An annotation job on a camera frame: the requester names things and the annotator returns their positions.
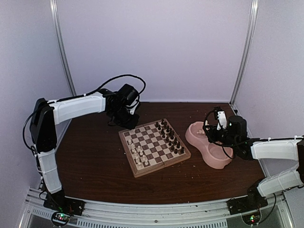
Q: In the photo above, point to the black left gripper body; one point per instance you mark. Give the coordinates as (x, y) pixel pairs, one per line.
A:
(121, 118)

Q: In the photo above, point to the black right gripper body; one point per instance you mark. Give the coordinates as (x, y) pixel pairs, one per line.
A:
(229, 140)

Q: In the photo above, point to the white chess queen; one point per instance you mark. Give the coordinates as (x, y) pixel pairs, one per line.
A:
(130, 143)

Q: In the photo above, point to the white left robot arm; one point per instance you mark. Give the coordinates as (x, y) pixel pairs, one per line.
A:
(50, 120)

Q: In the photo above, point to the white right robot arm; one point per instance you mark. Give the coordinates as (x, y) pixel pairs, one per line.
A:
(282, 149)

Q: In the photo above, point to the wooden chess board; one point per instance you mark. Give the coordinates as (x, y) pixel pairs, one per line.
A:
(153, 146)

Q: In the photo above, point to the dark chess pieces row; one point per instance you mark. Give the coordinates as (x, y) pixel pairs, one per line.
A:
(167, 143)

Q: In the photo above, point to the right circuit board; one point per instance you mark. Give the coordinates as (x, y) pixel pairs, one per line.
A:
(251, 218)

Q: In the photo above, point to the circuit board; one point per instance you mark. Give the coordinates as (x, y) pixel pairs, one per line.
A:
(60, 218)
(251, 218)

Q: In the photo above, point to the left circuit board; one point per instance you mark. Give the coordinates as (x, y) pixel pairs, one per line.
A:
(60, 218)

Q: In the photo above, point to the pink double pet bowl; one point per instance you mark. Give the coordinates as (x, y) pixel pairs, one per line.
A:
(213, 155)

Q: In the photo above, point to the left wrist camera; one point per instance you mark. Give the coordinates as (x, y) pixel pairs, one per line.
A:
(132, 108)

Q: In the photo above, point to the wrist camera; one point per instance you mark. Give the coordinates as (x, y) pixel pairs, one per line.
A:
(219, 115)
(132, 108)

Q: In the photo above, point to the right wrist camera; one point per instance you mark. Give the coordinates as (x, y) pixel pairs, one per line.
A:
(219, 115)

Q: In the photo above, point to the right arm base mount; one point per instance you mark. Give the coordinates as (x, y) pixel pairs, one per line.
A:
(245, 204)

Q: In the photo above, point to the aluminium front rail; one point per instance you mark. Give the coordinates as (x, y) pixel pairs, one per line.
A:
(209, 214)

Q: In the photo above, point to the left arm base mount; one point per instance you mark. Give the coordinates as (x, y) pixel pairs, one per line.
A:
(66, 205)

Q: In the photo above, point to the left aluminium frame post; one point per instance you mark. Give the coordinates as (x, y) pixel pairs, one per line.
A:
(62, 51)

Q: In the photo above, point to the aluminium frame post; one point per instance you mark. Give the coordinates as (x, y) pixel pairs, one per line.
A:
(246, 50)
(62, 51)

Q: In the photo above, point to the right aluminium frame post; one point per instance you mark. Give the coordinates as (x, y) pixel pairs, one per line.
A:
(246, 50)

